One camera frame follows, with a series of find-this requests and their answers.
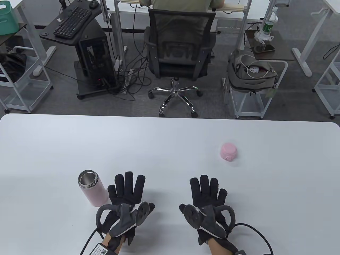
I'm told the person's left hand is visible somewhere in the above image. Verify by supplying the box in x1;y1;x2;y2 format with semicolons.
100;171;155;250

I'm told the person's right hand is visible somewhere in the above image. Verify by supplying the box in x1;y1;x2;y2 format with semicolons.
179;175;238;249

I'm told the pink thermos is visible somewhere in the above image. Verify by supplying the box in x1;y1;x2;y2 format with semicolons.
78;170;109;207

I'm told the pink thermos cap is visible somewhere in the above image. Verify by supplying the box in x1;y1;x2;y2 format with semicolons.
220;143;238;162

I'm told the person's right forearm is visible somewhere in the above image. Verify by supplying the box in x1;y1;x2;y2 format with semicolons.
209;239;234;255

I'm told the person's left forearm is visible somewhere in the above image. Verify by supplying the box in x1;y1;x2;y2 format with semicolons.
101;233;124;255

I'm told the grey handheld controller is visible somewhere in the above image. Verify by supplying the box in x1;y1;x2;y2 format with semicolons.
96;201;151;238
183;203;236;239

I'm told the white power strip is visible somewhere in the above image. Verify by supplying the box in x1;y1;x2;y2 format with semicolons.
124;69;134;93

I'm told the grey backpack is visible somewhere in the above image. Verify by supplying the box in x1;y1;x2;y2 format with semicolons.
227;50;279;93

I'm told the black mesh office chair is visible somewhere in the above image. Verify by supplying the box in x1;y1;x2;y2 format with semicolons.
143;8;217;118

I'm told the black computer tower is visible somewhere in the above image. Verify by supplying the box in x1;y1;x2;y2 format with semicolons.
76;23;117;89

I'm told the black smartphone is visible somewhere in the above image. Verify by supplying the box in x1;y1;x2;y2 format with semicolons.
251;44;276;53

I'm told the dark brown side table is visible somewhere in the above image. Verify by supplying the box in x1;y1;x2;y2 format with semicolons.
244;29;296;61
0;23;27;53

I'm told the black rolling computer cart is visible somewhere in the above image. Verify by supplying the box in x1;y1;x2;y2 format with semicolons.
39;0;118;100

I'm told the white desk with T-leg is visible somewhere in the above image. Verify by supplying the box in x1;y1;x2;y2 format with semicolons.
13;0;57;77
292;0;340;77

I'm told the crumpled white plastic bag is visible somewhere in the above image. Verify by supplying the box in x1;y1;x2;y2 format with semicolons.
254;31;274;44

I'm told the black bag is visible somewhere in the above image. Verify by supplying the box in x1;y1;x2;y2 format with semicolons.
0;52;27;83

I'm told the black keyboard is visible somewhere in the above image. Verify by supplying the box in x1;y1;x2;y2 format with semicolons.
53;6;92;39

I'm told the clear bottle with green label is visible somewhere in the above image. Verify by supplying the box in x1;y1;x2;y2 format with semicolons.
262;7;279;35

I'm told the long white desk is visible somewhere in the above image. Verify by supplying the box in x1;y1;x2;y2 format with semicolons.
102;0;269;72

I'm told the green plastic basket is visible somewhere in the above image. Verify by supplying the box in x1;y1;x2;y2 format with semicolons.
0;1;19;35

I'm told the white wire rolling cart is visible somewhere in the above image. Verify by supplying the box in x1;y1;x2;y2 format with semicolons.
223;61;289;119
313;42;340;119
0;46;53;113

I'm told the bundle of black floor cables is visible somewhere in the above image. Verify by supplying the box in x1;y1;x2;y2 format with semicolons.
106;5;160;101

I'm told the white charging cable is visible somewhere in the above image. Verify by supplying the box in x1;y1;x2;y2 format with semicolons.
238;54;274;79

